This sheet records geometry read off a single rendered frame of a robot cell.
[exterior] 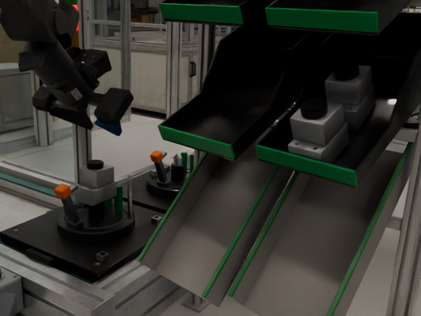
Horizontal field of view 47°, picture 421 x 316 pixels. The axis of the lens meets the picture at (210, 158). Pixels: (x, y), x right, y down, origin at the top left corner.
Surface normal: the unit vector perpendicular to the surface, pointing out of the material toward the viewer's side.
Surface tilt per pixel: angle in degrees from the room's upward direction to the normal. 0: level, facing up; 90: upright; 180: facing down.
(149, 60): 90
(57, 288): 0
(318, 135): 115
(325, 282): 45
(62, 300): 90
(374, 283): 0
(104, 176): 90
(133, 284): 90
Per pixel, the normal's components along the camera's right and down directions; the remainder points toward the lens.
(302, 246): -0.44, -0.54
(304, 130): -0.62, 0.58
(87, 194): -0.52, 0.23
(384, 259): 0.04, -0.95
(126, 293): 0.85, 0.19
